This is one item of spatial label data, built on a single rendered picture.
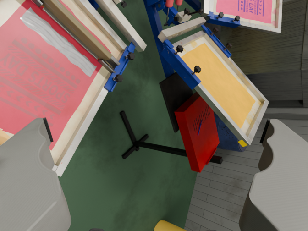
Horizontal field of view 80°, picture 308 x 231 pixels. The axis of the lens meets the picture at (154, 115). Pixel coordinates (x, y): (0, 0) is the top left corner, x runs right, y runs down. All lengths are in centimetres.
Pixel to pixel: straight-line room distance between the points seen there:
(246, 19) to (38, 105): 182
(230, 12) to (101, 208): 244
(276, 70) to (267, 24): 100
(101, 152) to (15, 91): 151
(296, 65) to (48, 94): 286
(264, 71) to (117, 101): 210
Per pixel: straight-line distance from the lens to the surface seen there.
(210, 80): 135
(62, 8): 95
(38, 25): 99
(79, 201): 231
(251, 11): 216
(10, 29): 97
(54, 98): 96
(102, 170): 233
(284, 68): 309
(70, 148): 97
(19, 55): 95
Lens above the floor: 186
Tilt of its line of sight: 42 degrees down
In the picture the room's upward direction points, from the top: 93 degrees clockwise
